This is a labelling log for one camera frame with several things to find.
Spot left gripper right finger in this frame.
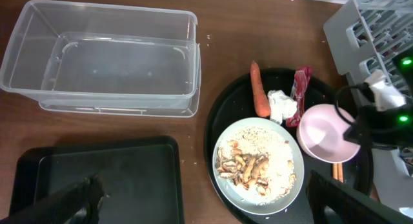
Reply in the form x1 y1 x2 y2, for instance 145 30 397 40
306 170 412 224

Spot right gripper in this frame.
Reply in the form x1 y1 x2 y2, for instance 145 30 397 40
343 104 412 150

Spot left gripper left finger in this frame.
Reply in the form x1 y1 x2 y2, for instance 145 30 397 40
1 176 105 224

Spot wooden chopstick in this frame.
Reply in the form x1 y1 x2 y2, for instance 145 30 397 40
332 163 339 180
337 163 344 183

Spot rice and food scraps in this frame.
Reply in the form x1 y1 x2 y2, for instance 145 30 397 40
216 126 296 201

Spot grey plate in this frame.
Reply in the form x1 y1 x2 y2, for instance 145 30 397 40
212 117 305 216

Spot white tissue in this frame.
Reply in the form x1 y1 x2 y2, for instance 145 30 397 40
267 90 297 125

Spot red snack wrapper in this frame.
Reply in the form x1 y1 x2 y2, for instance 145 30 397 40
286 66 312 127

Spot orange carrot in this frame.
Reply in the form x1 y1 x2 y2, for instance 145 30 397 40
250 61 271 117

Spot grey dishwasher rack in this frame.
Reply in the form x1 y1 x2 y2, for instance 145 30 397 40
323 0 412 218

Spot black rectangular tray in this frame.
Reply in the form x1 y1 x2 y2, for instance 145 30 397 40
9 136 185 223

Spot clear plastic bin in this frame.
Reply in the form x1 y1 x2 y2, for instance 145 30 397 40
1 0 201 117

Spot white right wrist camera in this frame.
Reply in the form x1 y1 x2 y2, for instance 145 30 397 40
365 70 407 112

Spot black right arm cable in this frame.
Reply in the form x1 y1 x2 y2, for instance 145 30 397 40
334 83 372 128

